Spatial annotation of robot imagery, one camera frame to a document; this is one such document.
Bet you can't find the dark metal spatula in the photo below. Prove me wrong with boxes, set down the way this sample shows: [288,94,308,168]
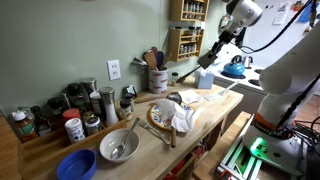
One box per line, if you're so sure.
[175,51,219,84]

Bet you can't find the dark sauce bottle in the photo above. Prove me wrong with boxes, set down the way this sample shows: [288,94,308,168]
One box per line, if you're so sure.
[29,105,52,137]

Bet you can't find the wooden rolling pin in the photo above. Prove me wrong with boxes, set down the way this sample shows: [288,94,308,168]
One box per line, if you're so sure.
[133,93,168,104]

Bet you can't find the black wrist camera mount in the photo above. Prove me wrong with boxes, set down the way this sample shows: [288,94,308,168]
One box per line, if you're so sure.
[232,25,248,48]

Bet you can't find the red lid jar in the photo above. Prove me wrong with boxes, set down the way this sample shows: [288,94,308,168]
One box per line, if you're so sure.
[62,108,82,123]

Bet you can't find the white cap sauce bottle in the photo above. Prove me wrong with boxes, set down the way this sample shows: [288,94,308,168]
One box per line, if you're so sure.
[11,110,38,143]

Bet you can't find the white plastic slotted spatula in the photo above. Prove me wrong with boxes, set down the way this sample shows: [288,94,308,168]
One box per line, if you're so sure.
[203,80,241,102]

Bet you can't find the black corrugated cable conduit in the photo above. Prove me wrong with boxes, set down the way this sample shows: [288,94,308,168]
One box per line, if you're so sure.
[238,0,320,130]

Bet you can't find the blue tea kettle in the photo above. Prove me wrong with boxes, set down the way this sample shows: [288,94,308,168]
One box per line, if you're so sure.
[221,54,247,80]

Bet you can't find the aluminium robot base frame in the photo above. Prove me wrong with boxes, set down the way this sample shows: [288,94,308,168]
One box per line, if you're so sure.
[215,135,301,180]

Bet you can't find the white blue printed shaker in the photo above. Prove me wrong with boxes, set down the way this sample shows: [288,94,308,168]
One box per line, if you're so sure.
[64,117,87,144]

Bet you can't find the steel canister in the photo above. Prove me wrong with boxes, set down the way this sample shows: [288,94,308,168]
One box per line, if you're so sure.
[80,77,98,101]

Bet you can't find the decorative wall plate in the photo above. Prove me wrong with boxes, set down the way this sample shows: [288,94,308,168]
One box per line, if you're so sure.
[218,14,232,33]

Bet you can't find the brown wooden spoon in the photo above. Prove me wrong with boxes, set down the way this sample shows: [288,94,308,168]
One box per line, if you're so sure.
[161,50,173,71]

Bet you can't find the tall black lid jar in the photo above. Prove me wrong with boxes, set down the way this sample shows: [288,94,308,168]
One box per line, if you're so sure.
[46,96,67,130]

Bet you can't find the white ceramic bowl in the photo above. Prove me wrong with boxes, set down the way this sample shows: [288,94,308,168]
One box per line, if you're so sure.
[99,128,141,164]

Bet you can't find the white paper note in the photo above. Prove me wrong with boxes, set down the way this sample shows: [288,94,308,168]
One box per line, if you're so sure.
[272,2,290,26]

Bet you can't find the small glass spice jar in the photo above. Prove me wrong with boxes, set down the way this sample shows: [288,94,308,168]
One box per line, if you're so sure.
[170,72,180,87]

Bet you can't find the white box on counter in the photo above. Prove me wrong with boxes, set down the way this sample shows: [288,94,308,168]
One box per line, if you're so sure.
[194,66,216,90]

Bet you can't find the small steel pot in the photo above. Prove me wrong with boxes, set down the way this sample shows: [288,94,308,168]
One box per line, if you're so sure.
[242,55,255,70]

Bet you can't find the black lid spice jar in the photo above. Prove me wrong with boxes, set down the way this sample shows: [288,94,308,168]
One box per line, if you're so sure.
[123,92,136,113]
[119,99,134,122]

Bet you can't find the dark blue spatula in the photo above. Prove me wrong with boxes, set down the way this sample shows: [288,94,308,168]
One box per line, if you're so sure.
[155,50,165,70]

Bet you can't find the short wooden spice rack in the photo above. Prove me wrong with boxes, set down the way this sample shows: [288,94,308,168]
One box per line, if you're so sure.
[167,27,205,64]

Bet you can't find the folded white napkin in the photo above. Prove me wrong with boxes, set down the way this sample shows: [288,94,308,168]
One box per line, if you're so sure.
[179,89,203,105]

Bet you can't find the red fridge magnet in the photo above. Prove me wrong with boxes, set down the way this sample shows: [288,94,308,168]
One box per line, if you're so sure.
[290,0,305,13]

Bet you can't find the white refrigerator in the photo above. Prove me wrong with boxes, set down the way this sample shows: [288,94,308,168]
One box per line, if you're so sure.
[242,0,320,69]

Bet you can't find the white kitchen stove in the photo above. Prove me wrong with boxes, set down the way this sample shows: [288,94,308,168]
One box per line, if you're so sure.
[204,43,278,116]

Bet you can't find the black base cables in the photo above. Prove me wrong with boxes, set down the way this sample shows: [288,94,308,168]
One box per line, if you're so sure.
[289,114,320,149]

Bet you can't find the blue plastic bowl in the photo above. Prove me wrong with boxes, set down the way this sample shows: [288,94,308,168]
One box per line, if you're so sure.
[56,148,98,180]

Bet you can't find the crumpled white paper towel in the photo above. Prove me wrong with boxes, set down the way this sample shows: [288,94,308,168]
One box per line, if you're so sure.
[154,98,203,134]

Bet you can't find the blue paper note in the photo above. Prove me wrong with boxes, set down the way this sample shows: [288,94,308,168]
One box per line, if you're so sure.
[297,1,316,25]

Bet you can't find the white wall outlet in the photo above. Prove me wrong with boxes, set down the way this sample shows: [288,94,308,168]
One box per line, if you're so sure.
[106,59,122,82]

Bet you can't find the wooden robot stand platform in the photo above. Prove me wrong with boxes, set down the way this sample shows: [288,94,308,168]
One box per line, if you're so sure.
[192,111,252,180]

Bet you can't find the small black silver gadget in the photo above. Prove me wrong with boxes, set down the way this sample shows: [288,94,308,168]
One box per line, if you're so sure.
[124,84,138,100]

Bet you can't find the metal spoon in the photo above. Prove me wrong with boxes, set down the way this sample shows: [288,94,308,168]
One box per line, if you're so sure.
[109,117,141,160]

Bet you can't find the small dark mesh strainer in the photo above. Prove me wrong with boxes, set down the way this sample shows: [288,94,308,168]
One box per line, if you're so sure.
[165,91,184,105]

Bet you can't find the dark lid glass jar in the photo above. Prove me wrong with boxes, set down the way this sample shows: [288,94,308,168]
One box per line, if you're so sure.
[83,115,103,136]

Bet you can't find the patterned ceramic plate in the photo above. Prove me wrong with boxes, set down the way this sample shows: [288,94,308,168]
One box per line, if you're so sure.
[148,102,196,131]

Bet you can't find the metal fork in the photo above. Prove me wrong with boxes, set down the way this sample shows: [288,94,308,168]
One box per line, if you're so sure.
[137,119,171,146]

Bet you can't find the wooden handled knife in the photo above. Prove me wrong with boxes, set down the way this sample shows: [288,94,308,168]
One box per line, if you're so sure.
[170,127,177,149]

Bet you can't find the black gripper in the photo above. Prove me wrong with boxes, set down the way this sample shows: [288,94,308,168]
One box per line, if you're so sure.
[208,30,236,59]

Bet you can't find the light wooden spatula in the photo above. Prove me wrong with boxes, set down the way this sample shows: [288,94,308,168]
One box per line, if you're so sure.
[143,49,159,71]

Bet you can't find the shiny metal utensil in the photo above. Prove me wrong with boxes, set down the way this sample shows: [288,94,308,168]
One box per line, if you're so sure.
[132,56,148,67]

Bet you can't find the white ceramic utensil holder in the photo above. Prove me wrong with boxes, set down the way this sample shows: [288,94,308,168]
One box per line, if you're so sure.
[148,67,170,95]

